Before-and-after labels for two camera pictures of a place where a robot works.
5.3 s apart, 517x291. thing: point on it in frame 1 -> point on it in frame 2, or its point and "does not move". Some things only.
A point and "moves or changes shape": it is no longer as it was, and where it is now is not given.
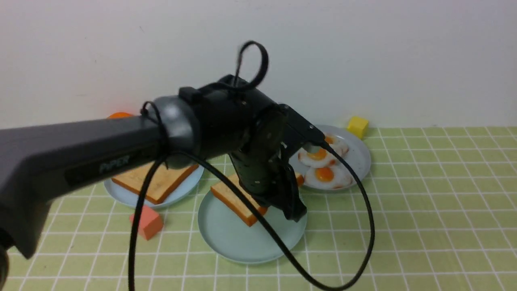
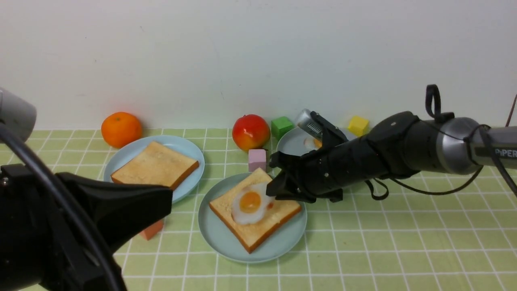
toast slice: (167, 180) does not move
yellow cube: (358, 126) does not move
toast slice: (234, 183) -> (252, 237)
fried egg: (322, 158) moves or changes shape
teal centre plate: (228, 238) does not move
